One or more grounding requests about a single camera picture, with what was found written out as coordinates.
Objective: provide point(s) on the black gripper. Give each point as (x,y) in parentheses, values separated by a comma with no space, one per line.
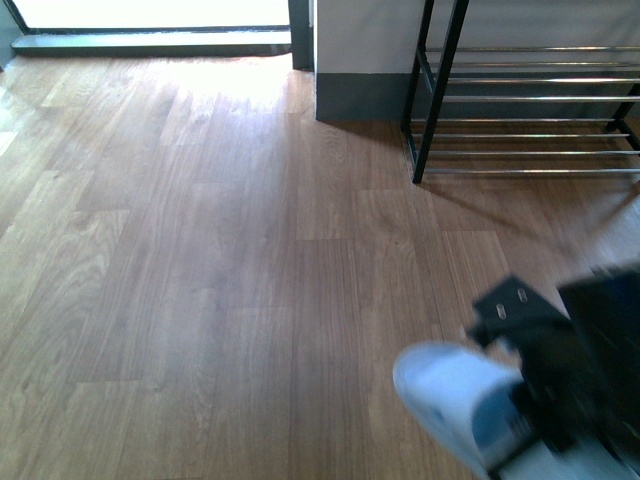
(580,367)

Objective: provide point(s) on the light blue slide sandal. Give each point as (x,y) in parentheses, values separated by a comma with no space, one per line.
(463,400)

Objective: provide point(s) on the black metal shoe rack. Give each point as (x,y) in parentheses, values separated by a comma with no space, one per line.
(524,88)

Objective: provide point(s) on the dark framed window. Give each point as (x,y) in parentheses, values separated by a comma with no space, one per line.
(138,29)

